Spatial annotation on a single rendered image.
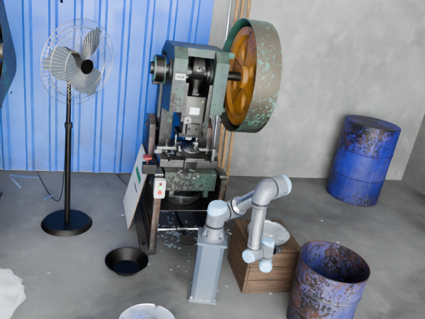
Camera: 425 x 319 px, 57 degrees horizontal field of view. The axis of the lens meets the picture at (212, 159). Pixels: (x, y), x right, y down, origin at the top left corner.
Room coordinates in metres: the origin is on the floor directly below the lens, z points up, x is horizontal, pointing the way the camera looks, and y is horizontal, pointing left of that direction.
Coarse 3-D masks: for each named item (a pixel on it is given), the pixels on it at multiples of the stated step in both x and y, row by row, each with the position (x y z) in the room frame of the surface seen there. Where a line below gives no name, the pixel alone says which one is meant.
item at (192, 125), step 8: (192, 96) 2.76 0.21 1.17; (200, 96) 2.80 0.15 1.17; (192, 104) 2.75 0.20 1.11; (200, 104) 2.77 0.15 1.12; (192, 112) 2.75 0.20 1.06; (200, 112) 2.77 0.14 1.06; (184, 120) 2.73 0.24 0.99; (192, 120) 2.76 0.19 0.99; (200, 120) 2.78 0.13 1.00; (184, 128) 2.74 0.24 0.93; (192, 128) 2.73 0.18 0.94; (200, 128) 2.78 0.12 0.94
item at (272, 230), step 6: (264, 222) 2.52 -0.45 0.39; (270, 222) 2.53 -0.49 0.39; (264, 228) 2.41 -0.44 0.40; (270, 228) 2.42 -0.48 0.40; (276, 228) 2.45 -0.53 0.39; (264, 234) 2.33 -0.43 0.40; (270, 234) 2.34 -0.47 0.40; (276, 234) 2.35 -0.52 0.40; (282, 234) 2.38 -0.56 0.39; (288, 234) 2.39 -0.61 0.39; (276, 240) 2.28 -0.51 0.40
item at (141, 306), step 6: (132, 306) 1.57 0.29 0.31; (138, 306) 1.58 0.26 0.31; (144, 306) 1.59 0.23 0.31; (150, 306) 1.60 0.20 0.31; (126, 312) 1.53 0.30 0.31; (132, 312) 1.54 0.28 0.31; (138, 312) 1.54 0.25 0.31; (144, 312) 1.55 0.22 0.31; (150, 312) 1.56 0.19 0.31; (156, 312) 1.56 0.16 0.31; (162, 312) 1.57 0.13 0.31; (168, 312) 1.58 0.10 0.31; (126, 318) 1.49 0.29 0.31; (132, 318) 1.50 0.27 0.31; (138, 318) 1.50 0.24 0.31; (144, 318) 1.50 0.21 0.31; (150, 318) 1.51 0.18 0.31; (156, 318) 1.52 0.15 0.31; (162, 318) 1.53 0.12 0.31; (168, 318) 1.53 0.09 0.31; (174, 318) 1.54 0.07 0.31
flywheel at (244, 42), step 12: (240, 36) 3.06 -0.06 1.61; (252, 36) 2.83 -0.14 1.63; (240, 48) 3.12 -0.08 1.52; (252, 48) 2.89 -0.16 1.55; (240, 60) 3.08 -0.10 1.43; (252, 60) 2.85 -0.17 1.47; (240, 72) 2.94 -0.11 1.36; (252, 72) 2.85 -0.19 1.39; (228, 84) 3.20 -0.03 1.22; (240, 84) 2.90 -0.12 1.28; (252, 84) 2.77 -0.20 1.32; (228, 96) 3.15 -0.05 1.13; (240, 96) 2.96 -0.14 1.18; (228, 108) 3.06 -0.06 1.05; (240, 108) 2.91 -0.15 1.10; (240, 120) 2.78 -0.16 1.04
